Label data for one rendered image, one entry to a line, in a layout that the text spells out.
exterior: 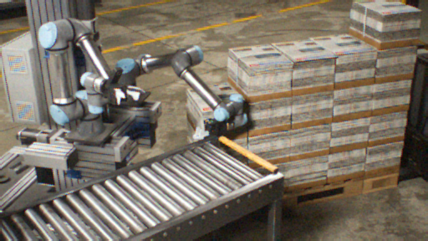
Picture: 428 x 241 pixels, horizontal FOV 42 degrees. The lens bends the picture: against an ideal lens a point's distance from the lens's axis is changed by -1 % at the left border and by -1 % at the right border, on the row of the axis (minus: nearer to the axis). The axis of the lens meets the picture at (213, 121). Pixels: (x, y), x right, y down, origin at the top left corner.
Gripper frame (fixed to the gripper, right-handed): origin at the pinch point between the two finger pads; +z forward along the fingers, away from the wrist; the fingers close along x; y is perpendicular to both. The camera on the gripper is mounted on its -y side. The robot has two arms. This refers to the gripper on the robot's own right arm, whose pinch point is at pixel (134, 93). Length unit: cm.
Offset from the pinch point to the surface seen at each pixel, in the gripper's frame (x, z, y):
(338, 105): -155, 20, 30
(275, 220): -50, 50, 61
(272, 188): -45, 49, 42
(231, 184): -30, 36, 40
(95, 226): 31, 14, 49
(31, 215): 45, -13, 50
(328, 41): -166, 0, -6
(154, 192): -1.7, 13.8, 44.2
